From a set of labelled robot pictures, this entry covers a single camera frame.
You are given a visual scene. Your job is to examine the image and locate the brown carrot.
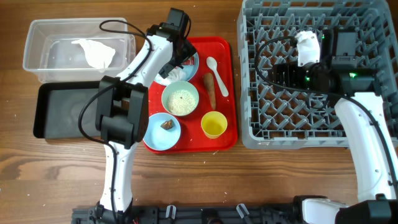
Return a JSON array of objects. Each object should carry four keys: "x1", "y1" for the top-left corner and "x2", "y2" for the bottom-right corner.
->
[{"x1": 203, "y1": 73, "x2": 216, "y2": 110}]

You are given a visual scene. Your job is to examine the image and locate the white napkin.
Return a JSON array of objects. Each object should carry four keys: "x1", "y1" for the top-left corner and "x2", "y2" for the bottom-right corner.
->
[{"x1": 72, "y1": 39, "x2": 116, "y2": 69}]

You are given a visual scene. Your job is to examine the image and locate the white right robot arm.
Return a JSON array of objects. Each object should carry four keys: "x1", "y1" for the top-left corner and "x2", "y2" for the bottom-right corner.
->
[{"x1": 263, "y1": 29, "x2": 397, "y2": 223}]

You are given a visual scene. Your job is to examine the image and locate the brown food scrap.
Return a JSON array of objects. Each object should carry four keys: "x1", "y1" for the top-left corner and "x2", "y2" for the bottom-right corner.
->
[{"x1": 160, "y1": 119, "x2": 174, "y2": 130}]

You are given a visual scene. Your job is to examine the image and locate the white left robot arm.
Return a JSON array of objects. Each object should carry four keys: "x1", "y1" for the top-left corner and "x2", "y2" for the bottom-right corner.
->
[{"x1": 78, "y1": 16, "x2": 196, "y2": 223}]

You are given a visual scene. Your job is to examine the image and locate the white plastic spoon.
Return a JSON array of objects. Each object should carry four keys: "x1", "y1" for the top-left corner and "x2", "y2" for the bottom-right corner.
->
[{"x1": 206, "y1": 57, "x2": 229, "y2": 97}]

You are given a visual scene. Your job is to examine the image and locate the yellow cup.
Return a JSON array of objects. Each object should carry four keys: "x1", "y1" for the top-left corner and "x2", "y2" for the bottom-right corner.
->
[{"x1": 201, "y1": 111, "x2": 228, "y2": 139}]

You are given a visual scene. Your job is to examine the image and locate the large light blue plate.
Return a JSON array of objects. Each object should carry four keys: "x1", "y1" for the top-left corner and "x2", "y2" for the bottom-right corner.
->
[{"x1": 154, "y1": 53, "x2": 199, "y2": 86}]

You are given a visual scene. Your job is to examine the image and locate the black tray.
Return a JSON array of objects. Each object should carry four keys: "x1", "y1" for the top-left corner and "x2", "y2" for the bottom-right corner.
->
[{"x1": 33, "y1": 81, "x2": 99, "y2": 139}]

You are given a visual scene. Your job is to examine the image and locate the small light blue bowl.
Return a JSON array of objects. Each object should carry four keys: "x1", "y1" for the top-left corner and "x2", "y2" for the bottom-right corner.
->
[{"x1": 143, "y1": 113, "x2": 182, "y2": 151}]

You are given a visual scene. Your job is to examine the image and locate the clear plastic bin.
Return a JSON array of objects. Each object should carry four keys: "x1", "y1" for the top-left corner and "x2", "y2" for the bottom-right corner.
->
[{"x1": 23, "y1": 17, "x2": 136, "y2": 83}]

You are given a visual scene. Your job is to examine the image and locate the grey dishwasher rack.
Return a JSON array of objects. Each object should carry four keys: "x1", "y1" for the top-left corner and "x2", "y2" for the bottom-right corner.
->
[{"x1": 237, "y1": 0, "x2": 397, "y2": 149}]

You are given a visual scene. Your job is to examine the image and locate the mint green bowl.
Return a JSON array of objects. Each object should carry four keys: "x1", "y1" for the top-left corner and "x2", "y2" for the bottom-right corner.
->
[{"x1": 161, "y1": 81, "x2": 199, "y2": 116}]

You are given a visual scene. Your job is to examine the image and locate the red serving tray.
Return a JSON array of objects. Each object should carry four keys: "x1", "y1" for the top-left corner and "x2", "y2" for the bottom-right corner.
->
[{"x1": 144, "y1": 37, "x2": 238, "y2": 154}]

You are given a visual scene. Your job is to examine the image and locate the red snack wrapper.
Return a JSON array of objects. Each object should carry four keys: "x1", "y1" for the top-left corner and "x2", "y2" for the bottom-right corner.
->
[{"x1": 182, "y1": 56, "x2": 195, "y2": 66}]

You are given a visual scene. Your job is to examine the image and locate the white rice pile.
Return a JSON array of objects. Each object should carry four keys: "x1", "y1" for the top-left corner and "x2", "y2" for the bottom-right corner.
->
[{"x1": 167, "y1": 90, "x2": 197, "y2": 116}]

